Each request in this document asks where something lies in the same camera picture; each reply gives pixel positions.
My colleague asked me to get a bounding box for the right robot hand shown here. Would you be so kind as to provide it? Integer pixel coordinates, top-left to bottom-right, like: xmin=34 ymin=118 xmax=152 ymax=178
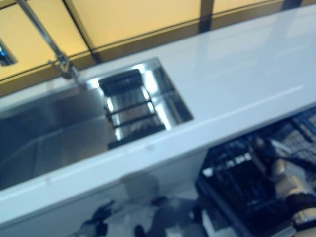
xmin=248 ymin=136 xmax=281 ymax=174

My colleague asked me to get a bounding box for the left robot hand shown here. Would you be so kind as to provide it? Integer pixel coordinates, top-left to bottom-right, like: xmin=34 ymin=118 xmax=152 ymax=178
xmin=92 ymin=199 xmax=117 ymax=223

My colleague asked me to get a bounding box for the stainless steel sink basin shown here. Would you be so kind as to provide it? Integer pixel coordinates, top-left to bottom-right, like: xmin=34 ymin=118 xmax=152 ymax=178
xmin=0 ymin=57 xmax=194 ymax=191

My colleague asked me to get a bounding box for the black dish drying rack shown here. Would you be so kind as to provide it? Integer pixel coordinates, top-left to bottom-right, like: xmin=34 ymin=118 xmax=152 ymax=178
xmin=98 ymin=69 xmax=166 ymax=150

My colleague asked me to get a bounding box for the chrome gooseneck kitchen faucet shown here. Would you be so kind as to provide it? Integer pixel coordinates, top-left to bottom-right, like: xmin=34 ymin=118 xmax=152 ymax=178
xmin=0 ymin=0 xmax=87 ymax=87

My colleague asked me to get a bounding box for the dark wire dishwasher rack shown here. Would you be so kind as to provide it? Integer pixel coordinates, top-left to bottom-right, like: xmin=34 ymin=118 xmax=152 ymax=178
xmin=196 ymin=118 xmax=316 ymax=223

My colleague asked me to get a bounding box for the grey wire dishwasher shelf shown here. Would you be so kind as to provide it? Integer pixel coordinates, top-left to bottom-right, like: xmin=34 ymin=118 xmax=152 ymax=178
xmin=278 ymin=108 xmax=316 ymax=159

